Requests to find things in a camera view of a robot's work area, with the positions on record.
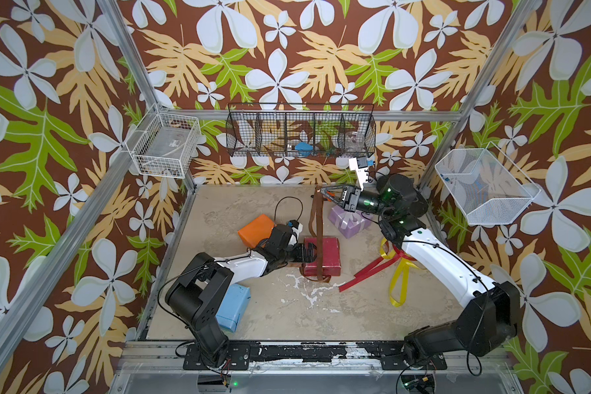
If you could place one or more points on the yellow ribbon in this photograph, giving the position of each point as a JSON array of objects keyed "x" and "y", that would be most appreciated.
[{"x": 398, "y": 287}]

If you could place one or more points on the orange gift box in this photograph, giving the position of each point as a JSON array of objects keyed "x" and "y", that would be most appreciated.
[{"x": 256, "y": 231}]

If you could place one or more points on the black wire basket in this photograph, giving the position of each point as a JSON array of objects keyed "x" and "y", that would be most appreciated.
[{"x": 336, "y": 130}]

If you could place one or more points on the blue item in basket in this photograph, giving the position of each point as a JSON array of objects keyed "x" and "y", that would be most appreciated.
[{"x": 304, "y": 149}]

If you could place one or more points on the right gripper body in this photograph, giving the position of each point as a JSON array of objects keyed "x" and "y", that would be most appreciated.
[{"x": 360, "y": 201}]

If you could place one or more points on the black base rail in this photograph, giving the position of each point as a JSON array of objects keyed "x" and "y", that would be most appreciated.
[{"x": 241, "y": 354}]

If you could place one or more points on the white wire basket left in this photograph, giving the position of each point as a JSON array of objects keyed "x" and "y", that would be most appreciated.
[{"x": 163, "y": 143}]

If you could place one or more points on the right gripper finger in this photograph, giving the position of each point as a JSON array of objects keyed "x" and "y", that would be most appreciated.
[
  {"x": 333, "y": 190},
  {"x": 339, "y": 199}
]

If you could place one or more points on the red ribbon bow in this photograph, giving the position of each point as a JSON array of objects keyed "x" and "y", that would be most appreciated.
[{"x": 374, "y": 268}]

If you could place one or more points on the lilac gift box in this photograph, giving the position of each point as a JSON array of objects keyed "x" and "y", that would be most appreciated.
[{"x": 348, "y": 223}]

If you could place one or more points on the brown ribbon bow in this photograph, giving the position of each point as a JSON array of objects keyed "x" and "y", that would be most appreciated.
[{"x": 316, "y": 230}]

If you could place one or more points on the magenta gift box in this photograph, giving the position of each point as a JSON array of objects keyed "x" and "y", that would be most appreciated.
[{"x": 331, "y": 262}]

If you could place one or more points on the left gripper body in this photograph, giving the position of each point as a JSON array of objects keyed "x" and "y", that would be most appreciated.
[{"x": 288, "y": 254}]

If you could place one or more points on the blue gift box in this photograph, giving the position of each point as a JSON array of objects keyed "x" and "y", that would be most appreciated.
[{"x": 233, "y": 307}]

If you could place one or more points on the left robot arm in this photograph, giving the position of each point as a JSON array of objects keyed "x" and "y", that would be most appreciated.
[{"x": 198, "y": 292}]

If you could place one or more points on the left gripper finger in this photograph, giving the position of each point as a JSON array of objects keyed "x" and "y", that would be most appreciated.
[
  {"x": 308, "y": 258},
  {"x": 309, "y": 246}
]

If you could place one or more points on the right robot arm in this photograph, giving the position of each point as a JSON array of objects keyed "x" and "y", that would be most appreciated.
[{"x": 490, "y": 312}]

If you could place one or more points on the white mesh basket right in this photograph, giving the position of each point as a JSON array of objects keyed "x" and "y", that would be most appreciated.
[{"x": 487, "y": 186}]

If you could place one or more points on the black oval case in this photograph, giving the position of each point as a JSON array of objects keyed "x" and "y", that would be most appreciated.
[{"x": 398, "y": 195}]

